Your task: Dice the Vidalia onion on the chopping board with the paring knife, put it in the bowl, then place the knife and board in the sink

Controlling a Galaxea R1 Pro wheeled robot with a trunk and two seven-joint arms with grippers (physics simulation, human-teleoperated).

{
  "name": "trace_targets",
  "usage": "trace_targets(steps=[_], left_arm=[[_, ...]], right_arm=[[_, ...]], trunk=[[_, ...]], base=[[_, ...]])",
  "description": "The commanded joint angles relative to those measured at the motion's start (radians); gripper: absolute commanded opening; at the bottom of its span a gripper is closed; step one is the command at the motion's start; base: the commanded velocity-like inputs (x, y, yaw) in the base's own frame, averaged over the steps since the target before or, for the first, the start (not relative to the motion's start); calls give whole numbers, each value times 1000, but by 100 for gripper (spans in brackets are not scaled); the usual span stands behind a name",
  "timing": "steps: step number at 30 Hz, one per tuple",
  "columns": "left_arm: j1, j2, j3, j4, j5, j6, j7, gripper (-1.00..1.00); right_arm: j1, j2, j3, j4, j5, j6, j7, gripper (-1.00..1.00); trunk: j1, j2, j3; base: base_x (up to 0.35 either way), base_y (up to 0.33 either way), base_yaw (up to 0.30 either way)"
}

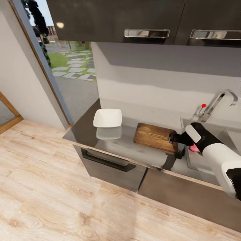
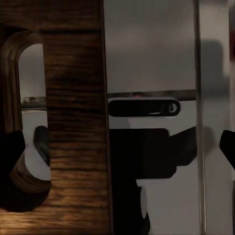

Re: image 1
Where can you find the dishwasher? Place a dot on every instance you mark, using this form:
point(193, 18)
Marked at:
point(116, 171)

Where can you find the drop in sink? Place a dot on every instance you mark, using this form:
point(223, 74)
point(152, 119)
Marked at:
point(229, 136)

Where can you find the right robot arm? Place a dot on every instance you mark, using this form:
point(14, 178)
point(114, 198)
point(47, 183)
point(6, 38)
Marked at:
point(224, 162)

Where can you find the fixed window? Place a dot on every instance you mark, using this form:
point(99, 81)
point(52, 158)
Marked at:
point(68, 66)

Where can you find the vidalia onion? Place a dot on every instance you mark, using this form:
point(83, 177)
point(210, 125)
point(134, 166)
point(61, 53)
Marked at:
point(194, 148)

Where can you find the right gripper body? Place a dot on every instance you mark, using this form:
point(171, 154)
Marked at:
point(179, 139)

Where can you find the cutting board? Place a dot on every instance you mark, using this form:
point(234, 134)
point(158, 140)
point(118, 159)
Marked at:
point(156, 137)

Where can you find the door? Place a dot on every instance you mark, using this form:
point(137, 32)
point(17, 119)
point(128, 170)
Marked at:
point(9, 116)

